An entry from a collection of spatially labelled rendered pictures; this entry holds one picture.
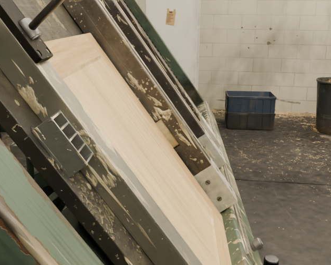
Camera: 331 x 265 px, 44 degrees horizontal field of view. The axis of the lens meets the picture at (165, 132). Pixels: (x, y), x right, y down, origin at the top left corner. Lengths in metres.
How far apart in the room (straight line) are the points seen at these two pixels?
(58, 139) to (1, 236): 0.21
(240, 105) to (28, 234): 4.98
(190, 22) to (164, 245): 4.30
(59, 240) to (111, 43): 0.73
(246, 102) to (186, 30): 1.20
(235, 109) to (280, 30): 1.53
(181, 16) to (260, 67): 1.88
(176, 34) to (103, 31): 3.81
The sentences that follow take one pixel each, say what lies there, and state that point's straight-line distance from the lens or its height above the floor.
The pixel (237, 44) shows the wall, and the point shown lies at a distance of 6.19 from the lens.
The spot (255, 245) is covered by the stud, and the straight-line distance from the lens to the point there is 1.04.
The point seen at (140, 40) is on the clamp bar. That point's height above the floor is 1.32.
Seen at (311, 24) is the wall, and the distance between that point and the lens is 6.30.
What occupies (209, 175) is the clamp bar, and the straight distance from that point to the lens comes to 1.07.
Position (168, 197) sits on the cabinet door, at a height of 1.07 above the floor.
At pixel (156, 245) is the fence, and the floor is 1.10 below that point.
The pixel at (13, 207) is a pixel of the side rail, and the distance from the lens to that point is 0.31.
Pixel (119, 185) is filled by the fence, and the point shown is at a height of 1.18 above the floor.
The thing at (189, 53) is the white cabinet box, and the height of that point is 0.96.
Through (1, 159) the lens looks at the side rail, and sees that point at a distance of 0.33.
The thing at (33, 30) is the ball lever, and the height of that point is 1.37.
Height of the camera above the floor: 1.39
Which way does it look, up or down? 16 degrees down
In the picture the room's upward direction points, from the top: 1 degrees clockwise
